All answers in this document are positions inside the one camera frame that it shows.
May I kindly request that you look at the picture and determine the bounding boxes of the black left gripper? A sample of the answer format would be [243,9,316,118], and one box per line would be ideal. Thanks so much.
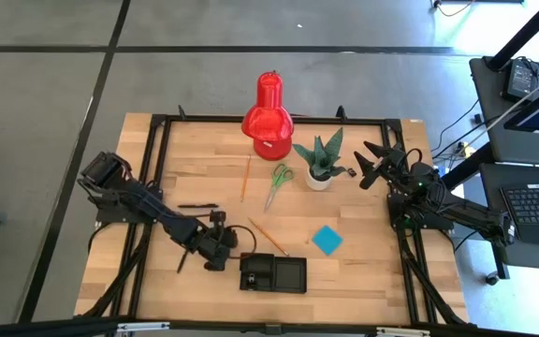
[193,223,239,273]

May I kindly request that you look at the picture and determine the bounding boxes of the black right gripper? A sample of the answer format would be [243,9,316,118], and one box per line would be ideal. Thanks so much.
[353,139,420,191]

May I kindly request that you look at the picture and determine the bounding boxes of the orange pencil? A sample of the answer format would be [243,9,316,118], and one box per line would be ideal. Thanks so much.
[240,154,253,204]
[247,216,291,257]

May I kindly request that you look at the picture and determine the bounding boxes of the teal sticky note pad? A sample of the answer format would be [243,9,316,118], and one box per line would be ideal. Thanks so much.
[311,224,345,256]

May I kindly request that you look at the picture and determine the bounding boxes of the green-handled scissors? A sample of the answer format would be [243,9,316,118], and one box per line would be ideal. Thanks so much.
[263,162,296,213]

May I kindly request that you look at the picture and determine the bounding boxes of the black mesh desk organizer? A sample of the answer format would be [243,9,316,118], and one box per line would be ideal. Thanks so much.
[239,252,309,295]

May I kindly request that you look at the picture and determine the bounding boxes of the snake plant in white pot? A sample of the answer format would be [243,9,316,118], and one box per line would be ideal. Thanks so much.
[291,126,348,192]

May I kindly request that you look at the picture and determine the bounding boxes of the red desk lamp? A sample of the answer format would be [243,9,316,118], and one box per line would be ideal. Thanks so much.
[240,69,296,162]

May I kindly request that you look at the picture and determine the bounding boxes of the black computer cart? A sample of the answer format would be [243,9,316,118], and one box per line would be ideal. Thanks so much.
[440,54,539,273]

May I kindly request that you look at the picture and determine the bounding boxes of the black power adapter box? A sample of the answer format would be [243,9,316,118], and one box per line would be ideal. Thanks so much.
[502,58,539,103]

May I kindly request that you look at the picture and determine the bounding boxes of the black laptop keyboard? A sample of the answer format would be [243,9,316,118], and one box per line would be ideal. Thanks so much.
[500,181,539,248]

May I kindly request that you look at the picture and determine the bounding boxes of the black upright pole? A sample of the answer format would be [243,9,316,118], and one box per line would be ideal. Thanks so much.
[484,0,539,72]

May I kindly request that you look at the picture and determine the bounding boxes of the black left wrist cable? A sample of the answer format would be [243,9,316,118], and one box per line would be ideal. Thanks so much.
[225,224,258,260]

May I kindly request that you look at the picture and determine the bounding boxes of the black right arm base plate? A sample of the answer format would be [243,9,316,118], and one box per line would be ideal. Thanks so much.
[386,190,455,231]

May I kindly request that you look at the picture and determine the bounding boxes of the black floor cables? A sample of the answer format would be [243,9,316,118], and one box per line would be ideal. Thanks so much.
[430,97,484,163]

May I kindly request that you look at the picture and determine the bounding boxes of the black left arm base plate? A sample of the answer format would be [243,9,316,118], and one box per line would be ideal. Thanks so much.
[95,185,162,225]

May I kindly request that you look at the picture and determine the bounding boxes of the black aluminium table frame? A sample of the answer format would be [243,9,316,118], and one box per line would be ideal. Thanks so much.
[76,105,474,329]

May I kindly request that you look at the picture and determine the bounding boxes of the yellow floor cable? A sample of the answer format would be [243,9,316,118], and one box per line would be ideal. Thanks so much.
[431,0,479,19]

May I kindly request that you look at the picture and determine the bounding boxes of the black camera rig beam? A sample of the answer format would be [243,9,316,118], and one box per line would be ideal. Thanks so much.
[0,315,539,337]

